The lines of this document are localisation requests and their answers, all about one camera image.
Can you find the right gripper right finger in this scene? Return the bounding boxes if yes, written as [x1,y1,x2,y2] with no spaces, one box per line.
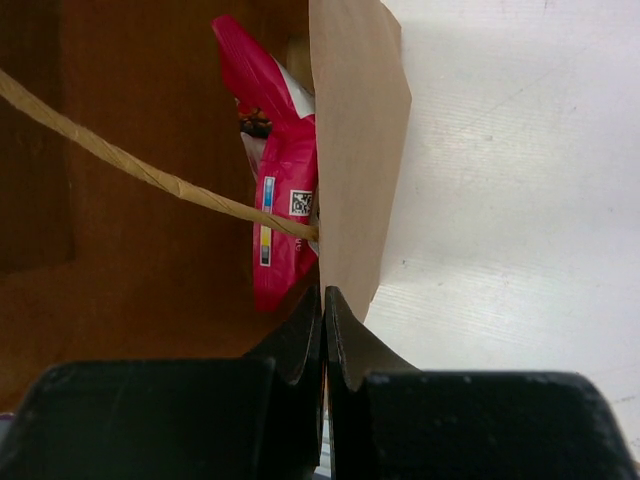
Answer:
[324,287,638,479]

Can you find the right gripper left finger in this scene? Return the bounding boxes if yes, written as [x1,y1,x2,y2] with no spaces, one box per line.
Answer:
[1,286,323,479]

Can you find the brown paper bag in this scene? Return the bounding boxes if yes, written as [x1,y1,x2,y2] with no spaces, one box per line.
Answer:
[1,1,411,412]

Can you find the large pink cookie bag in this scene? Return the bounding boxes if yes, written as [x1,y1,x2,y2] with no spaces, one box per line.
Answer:
[212,15,318,311]

